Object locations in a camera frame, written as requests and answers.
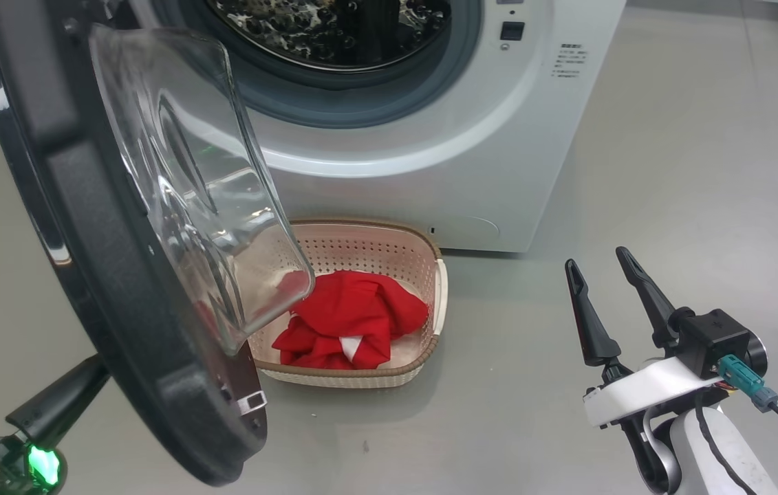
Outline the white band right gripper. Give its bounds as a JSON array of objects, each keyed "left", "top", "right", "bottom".
[{"left": 564, "top": 245, "right": 724, "bottom": 429}]

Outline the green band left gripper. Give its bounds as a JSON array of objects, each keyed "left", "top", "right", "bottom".
[{"left": 0, "top": 353, "right": 111, "bottom": 495}]

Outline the black glass washing machine door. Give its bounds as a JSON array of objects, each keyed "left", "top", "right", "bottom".
[{"left": 0, "top": 0, "right": 317, "bottom": 487}]

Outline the red and white garment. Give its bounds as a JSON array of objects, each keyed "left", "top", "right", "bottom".
[{"left": 272, "top": 270, "right": 430, "bottom": 371}]

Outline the white washing machine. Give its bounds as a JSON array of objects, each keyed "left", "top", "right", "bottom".
[{"left": 124, "top": 0, "right": 628, "bottom": 254}]

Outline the beige perforated laundry basket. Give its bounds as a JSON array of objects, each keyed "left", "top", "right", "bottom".
[{"left": 246, "top": 218, "right": 449, "bottom": 391}]

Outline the teal plug right camera cable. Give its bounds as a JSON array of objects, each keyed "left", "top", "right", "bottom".
[{"left": 717, "top": 354, "right": 778, "bottom": 451}]

